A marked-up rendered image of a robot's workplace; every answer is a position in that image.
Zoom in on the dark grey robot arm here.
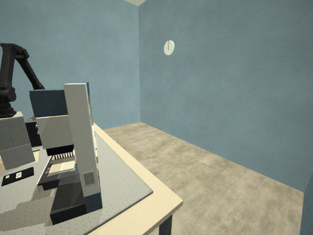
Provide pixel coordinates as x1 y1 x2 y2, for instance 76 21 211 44
0 43 45 118

